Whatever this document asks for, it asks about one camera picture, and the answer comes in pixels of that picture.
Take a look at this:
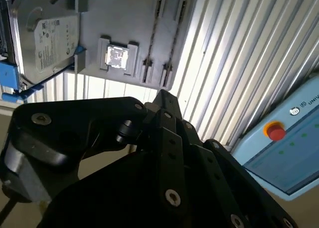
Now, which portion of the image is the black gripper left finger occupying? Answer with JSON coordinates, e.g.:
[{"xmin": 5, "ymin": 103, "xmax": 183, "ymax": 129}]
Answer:
[{"xmin": 0, "ymin": 89, "xmax": 190, "ymax": 211}]

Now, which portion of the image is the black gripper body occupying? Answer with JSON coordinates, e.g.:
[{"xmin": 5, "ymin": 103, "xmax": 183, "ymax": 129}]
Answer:
[{"xmin": 43, "ymin": 148, "xmax": 232, "ymax": 228}]

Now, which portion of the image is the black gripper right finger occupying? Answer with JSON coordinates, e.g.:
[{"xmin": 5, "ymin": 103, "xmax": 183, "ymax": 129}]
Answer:
[{"xmin": 169, "ymin": 93, "xmax": 299, "ymax": 228}]

